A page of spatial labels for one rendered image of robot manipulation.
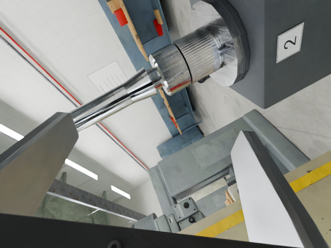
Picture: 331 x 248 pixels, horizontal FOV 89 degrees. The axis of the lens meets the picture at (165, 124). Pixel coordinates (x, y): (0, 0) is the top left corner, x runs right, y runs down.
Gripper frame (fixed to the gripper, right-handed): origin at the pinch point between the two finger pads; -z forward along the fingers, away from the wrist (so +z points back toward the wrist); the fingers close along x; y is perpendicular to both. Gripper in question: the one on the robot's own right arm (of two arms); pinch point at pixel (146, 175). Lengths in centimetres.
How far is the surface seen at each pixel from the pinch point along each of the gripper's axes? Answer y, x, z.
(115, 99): 2.1, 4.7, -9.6
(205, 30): -4.0, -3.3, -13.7
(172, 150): 509, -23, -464
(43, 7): 38, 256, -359
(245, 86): 0.7, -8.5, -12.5
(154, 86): 1.1, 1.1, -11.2
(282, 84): -0.6, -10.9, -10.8
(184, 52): -2.4, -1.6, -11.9
